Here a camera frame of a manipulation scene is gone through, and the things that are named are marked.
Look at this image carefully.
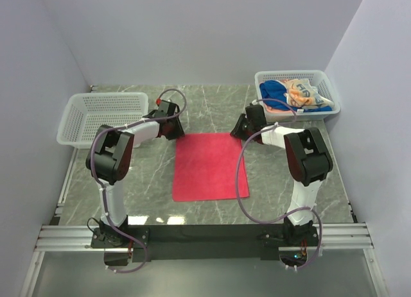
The pink red towel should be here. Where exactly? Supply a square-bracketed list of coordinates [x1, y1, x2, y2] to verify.
[171, 133, 241, 202]

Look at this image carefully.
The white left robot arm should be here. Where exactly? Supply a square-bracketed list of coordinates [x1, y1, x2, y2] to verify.
[85, 99, 184, 247]

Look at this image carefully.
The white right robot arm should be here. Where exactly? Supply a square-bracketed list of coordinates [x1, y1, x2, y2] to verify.
[230, 104, 333, 245]

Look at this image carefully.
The white basket with towels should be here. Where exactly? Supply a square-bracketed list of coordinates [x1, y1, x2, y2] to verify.
[254, 70, 341, 122]

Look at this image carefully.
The peach orange towel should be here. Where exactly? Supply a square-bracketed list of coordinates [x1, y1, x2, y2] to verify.
[265, 105, 292, 114]

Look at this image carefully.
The blue towel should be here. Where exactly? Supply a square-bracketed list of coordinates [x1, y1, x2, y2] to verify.
[259, 80, 333, 112]

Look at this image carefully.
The beige patterned towel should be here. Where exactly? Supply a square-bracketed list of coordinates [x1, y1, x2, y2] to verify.
[281, 78, 335, 110]

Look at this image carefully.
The empty white plastic basket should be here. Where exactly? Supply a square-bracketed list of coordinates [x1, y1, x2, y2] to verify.
[57, 92, 149, 149]

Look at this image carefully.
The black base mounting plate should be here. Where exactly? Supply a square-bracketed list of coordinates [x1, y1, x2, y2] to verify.
[91, 223, 319, 262]

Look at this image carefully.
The aluminium rail frame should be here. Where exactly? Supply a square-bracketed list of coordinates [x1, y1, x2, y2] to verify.
[20, 223, 389, 296]

